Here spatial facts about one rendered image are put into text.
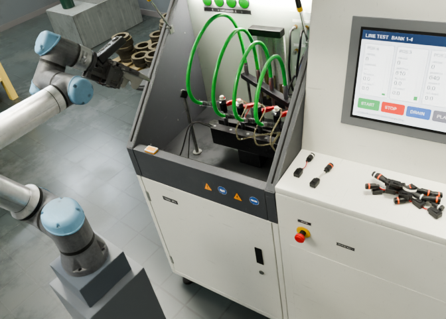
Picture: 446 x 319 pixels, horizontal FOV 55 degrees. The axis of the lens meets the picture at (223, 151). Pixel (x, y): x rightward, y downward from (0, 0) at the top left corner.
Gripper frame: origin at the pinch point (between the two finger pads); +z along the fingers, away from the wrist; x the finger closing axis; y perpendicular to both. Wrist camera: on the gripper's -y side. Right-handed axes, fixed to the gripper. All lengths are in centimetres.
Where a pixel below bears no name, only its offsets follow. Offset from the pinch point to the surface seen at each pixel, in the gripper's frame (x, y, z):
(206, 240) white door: -8, 55, 59
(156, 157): -12.4, 25.5, 23.8
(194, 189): 0.8, 33.2, 36.9
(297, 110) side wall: 38, -4, 39
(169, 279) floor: -52, 90, 84
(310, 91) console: 40, -12, 40
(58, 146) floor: -227, 44, 72
